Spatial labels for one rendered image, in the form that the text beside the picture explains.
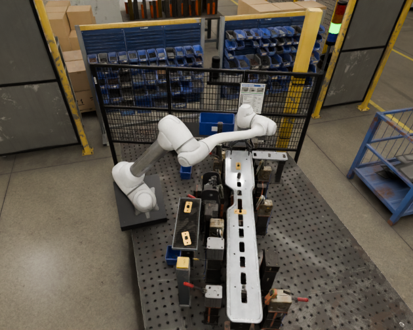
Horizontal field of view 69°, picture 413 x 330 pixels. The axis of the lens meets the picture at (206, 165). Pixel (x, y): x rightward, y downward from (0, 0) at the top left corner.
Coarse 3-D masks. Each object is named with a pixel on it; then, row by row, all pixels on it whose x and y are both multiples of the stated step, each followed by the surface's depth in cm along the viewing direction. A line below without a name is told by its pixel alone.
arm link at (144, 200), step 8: (144, 184) 210; (136, 192) 204; (144, 192) 202; (152, 192) 206; (136, 200) 200; (144, 200) 201; (152, 200) 203; (136, 208) 204; (144, 208) 202; (152, 208) 210
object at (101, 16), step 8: (48, 0) 674; (56, 0) 679; (64, 0) 683; (72, 0) 687; (80, 0) 692; (88, 0) 697; (96, 0) 701; (104, 0) 706; (112, 0) 710; (96, 8) 711; (104, 8) 716; (112, 8) 721; (120, 8) 727; (96, 16) 723; (104, 16) 728; (112, 16) 733; (120, 16) 738
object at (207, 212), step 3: (207, 210) 191; (210, 210) 191; (207, 213) 189; (210, 213) 189; (207, 216) 189; (210, 216) 189; (207, 219) 191; (207, 222) 194; (207, 225) 196; (207, 228) 198; (207, 231) 200; (207, 234) 203; (207, 237) 205; (204, 243) 217; (204, 246) 215
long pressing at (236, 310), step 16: (240, 160) 243; (240, 240) 186; (240, 256) 178; (256, 256) 178; (240, 272) 170; (256, 272) 170; (240, 288) 163; (256, 288) 163; (240, 304) 157; (256, 304) 157; (240, 320) 151; (256, 320) 151
